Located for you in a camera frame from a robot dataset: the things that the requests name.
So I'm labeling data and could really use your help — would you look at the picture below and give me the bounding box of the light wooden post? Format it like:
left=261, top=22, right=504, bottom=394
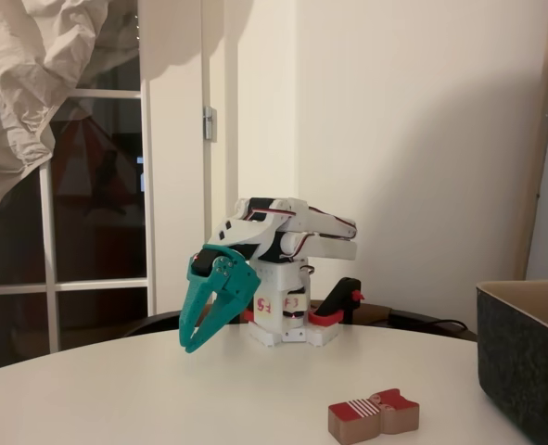
left=516, top=0, right=548, bottom=282

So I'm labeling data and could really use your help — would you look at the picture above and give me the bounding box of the white framed glass door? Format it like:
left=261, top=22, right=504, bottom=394
left=0, top=59, right=205, bottom=367

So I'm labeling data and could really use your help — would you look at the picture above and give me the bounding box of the wooden block red striped top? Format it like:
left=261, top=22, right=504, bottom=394
left=327, top=388, right=421, bottom=445

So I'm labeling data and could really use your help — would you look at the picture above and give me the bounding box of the red white black servo wire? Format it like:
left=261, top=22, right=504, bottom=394
left=249, top=208, right=299, bottom=223
left=282, top=233, right=315, bottom=261

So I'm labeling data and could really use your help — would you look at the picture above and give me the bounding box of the dark low furniture piece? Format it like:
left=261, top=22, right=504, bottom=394
left=347, top=301, right=478, bottom=343

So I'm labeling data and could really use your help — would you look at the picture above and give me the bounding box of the crumpled beige curtain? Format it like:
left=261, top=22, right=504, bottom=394
left=0, top=0, right=140, bottom=251

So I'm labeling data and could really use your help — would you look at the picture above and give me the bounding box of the silver door hinge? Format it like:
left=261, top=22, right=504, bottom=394
left=202, top=105, right=218, bottom=142

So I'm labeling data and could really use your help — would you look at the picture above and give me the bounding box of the dark grey felt box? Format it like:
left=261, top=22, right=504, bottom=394
left=476, top=279, right=548, bottom=445

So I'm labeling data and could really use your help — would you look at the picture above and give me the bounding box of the thin black cable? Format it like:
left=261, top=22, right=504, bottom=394
left=387, top=312, right=470, bottom=333

